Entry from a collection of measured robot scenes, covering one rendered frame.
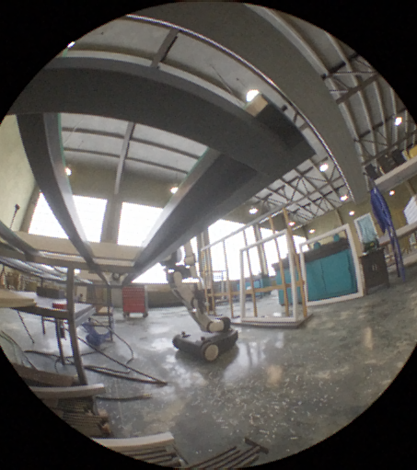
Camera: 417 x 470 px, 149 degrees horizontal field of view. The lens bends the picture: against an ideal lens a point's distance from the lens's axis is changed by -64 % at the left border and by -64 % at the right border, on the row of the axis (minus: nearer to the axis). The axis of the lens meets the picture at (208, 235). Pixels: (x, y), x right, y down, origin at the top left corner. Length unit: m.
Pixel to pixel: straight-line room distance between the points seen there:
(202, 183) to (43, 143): 0.20
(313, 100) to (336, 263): 3.68
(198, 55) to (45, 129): 7.63
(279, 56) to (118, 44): 8.05
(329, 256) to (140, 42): 9.17
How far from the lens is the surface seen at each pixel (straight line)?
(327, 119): 0.20
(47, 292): 1.95
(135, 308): 4.90
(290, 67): 0.16
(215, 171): 0.19
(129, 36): 8.02
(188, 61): 7.77
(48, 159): 0.22
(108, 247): 0.81
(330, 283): 3.85
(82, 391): 0.66
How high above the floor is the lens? 0.70
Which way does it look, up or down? 20 degrees up
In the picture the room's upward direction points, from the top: 6 degrees counter-clockwise
